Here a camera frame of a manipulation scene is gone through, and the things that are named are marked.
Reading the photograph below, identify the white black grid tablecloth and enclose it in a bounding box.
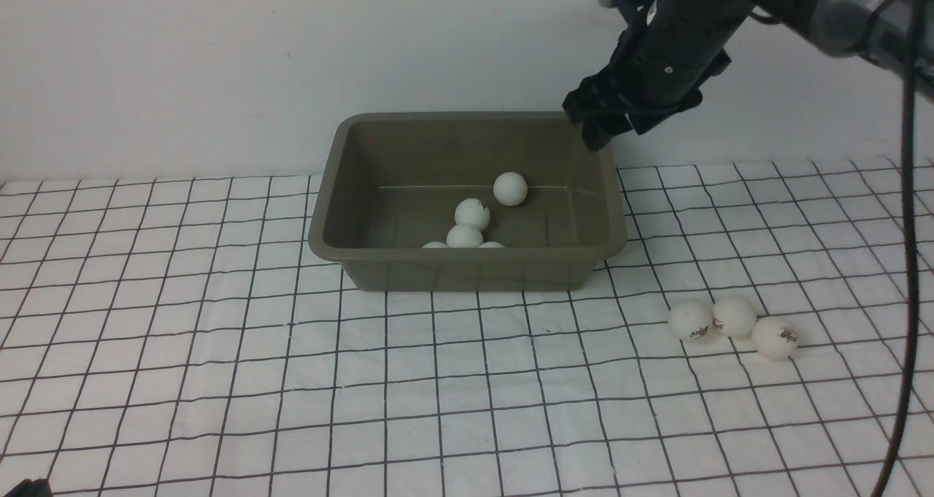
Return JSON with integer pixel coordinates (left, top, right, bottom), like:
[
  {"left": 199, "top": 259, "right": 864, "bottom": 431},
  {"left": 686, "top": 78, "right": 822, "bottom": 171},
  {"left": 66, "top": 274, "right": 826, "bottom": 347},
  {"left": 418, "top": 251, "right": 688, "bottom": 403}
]
[{"left": 1, "top": 161, "right": 906, "bottom": 496}]

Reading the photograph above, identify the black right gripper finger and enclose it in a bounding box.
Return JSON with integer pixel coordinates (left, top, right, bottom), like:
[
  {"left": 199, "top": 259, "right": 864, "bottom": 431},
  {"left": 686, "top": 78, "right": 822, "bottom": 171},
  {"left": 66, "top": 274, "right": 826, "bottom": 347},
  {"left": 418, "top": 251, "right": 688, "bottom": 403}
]
[{"left": 581, "top": 114, "right": 633, "bottom": 152}]

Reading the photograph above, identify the black object at corner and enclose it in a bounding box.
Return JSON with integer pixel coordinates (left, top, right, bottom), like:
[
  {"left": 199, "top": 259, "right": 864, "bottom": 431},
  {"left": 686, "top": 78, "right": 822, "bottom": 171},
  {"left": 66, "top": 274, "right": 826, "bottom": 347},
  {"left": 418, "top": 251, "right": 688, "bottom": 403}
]
[{"left": 4, "top": 478, "right": 55, "bottom": 497}]

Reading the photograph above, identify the black cable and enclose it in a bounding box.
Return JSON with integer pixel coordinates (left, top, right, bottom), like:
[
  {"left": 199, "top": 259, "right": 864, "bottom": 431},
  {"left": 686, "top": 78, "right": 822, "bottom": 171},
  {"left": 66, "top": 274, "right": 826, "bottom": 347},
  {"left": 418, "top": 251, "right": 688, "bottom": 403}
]
[{"left": 868, "top": 0, "right": 926, "bottom": 497}]

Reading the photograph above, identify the olive green plastic bin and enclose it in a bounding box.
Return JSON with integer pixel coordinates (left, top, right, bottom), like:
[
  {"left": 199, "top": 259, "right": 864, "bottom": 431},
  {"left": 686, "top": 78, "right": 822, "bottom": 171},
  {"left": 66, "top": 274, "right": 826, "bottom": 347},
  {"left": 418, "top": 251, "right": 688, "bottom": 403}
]
[{"left": 308, "top": 112, "right": 628, "bottom": 292}]

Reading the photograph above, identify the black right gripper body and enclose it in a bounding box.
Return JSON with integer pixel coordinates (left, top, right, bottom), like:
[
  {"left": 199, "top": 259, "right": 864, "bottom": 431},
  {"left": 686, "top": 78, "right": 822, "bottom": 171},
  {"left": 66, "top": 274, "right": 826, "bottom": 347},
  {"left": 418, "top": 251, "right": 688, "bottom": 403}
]
[{"left": 563, "top": 0, "right": 754, "bottom": 134}]

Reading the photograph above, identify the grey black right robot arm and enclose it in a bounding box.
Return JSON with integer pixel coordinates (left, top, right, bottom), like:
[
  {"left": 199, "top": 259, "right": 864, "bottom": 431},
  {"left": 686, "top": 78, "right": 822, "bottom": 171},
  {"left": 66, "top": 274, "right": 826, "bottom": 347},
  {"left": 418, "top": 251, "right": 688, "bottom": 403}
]
[{"left": 563, "top": 0, "right": 932, "bottom": 151}]

